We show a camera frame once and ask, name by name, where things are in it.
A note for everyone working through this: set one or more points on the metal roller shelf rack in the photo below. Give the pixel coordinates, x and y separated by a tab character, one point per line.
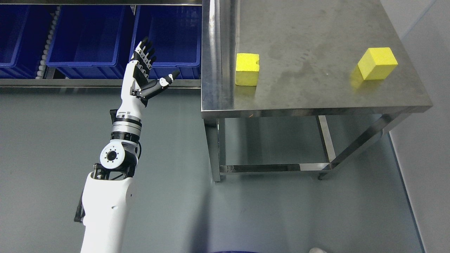
48	81

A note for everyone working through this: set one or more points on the blue plastic bin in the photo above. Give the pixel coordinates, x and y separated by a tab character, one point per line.
175	33
23	35
92	41

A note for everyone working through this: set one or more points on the yellow foam block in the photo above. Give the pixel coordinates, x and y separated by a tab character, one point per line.
377	63
247	69

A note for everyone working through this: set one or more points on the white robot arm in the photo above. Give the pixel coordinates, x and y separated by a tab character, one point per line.
109	189

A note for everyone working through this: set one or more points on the blue plastic bin left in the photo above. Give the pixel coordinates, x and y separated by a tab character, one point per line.
23	35

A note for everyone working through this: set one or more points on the stainless steel table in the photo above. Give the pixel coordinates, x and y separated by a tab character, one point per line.
309	53

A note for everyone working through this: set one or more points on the blue plastic bin right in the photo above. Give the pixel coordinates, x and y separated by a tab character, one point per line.
175	33

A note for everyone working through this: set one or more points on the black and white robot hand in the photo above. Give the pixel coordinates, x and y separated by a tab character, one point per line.
137	86

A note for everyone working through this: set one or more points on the blue plastic bin middle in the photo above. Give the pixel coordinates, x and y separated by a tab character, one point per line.
92	41

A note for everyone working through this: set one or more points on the yellow foam block right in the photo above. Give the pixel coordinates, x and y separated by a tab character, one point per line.
377	63

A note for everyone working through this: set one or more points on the yellow foam block left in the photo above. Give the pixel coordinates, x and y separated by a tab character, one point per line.
247	69

